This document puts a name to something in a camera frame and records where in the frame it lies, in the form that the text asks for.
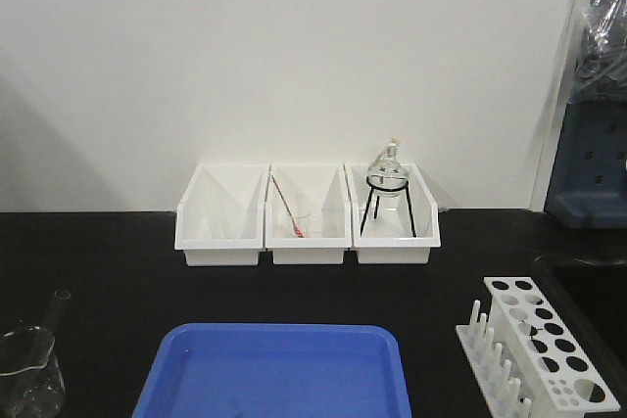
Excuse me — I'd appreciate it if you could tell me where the clear glass test tube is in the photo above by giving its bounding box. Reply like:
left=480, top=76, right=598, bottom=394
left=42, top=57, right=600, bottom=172
left=32, top=289, right=72, bottom=360

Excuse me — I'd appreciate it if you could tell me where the grey pegboard drying rack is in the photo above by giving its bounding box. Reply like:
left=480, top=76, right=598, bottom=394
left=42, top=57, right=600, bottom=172
left=545, top=101, right=626, bottom=229

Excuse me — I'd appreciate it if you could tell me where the white test tube rack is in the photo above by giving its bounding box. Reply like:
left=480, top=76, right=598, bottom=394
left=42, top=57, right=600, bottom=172
left=456, top=277, right=621, bottom=417

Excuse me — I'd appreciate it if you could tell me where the middle white storage bin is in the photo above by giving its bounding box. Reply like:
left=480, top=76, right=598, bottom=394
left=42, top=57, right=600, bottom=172
left=265, top=163, right=352, bottom=265

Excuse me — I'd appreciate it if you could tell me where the white storage bin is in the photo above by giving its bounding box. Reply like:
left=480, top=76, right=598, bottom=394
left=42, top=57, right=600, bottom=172
left=344, top=163, right=441, bottom=264
left=174, top=163, right=270, bottom=267
left=265, top=163, right=352, bottom=265

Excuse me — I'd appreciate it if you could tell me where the small beaker in bin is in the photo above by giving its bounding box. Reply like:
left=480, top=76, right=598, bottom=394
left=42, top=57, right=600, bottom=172
left=277, top=212, right=322, bottom=238

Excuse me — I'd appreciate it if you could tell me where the glass alcohol lamp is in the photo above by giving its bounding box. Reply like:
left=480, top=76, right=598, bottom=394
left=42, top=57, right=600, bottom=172
left=366, top=139, right=409, bottom=198

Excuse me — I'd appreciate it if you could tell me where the right white storage bin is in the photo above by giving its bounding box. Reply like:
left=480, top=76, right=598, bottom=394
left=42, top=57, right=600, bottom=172
left=344, top=163, right=441, bottom=264

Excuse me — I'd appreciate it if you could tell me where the left white storage bin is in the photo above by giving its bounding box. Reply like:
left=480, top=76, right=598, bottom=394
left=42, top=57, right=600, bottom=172
left=174, top=163, right=270, bottom=267

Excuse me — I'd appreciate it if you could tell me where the blue plastic tray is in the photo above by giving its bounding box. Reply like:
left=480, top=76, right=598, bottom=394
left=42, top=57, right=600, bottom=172
left=133, top=323, right=412, bottom=417

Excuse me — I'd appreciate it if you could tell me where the black lab sink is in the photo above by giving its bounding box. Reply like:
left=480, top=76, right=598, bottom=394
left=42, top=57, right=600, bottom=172
left=532, top=255, right=626, bottom=386

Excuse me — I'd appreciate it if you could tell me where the clear plastic bag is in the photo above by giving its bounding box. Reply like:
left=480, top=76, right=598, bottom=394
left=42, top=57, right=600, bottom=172
left=569, top=0, right=626, bottom=103

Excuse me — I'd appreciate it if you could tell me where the clear glass beaker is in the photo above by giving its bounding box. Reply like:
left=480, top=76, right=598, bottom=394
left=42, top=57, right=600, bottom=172
left=1, top=326, right=66, bottom=417

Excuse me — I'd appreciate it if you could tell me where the black wire tripod stand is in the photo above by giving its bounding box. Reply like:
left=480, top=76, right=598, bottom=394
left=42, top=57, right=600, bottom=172
left=359, top=175, right=417, bottom=237

